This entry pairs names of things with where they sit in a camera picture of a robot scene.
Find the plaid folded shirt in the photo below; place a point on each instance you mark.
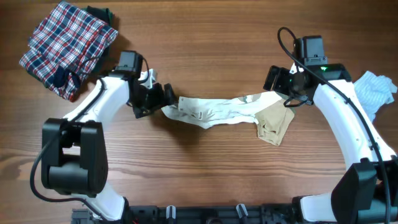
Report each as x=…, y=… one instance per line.
x=65, y=47

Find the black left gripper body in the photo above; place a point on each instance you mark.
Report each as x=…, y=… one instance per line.
x=150, y=99

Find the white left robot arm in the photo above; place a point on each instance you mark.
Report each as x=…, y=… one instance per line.
x=73, y=159

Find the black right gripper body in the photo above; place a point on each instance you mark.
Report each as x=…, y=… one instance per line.
x=285, y=83

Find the white and tan t-shirt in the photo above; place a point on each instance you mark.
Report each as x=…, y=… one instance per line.
x=265, y=109

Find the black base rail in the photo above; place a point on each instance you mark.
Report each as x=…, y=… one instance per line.
x=264, y=214

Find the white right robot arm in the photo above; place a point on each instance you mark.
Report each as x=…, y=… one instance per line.
x=367, y=193

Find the dark green folded garment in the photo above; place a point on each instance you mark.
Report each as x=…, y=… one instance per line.
x=106, y=15

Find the light blue striped garment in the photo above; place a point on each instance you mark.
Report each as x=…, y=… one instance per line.
x=373, y=92

